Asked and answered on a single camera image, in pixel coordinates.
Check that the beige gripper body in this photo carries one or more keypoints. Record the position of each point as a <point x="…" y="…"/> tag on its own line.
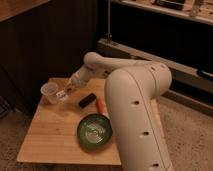
<point x="75" y="81"/>

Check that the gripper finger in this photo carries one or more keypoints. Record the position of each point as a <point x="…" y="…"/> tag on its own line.
<point x="67" y="93"/>
<point x="62" y="93"/>

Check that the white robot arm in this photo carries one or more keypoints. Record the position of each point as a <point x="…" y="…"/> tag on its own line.
<point x="130" y="86"/>

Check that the translucent ceramic cup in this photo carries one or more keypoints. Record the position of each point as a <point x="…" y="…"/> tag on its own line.
<point x="49" y="91"/>

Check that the black rectangular block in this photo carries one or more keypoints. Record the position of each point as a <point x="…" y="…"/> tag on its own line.
<point x="87" y="100"/>

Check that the orange carrot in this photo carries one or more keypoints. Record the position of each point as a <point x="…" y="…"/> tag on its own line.
<point x="100" y="106"/>

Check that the wooden board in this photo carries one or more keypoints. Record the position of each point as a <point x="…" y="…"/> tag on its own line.
<point x="52" y="139"/>

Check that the green bowl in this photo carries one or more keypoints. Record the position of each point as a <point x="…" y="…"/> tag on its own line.
<point x="94" y="131"/>

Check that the vertical metal pole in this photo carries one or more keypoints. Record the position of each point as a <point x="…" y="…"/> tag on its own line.
<point x="108" y="20"/>

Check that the wooden shelf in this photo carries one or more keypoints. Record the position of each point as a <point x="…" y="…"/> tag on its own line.
<point x="195" y="10"/>

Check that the metal rail beam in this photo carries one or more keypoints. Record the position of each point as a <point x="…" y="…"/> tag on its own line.
<point x="180" y="72"/>

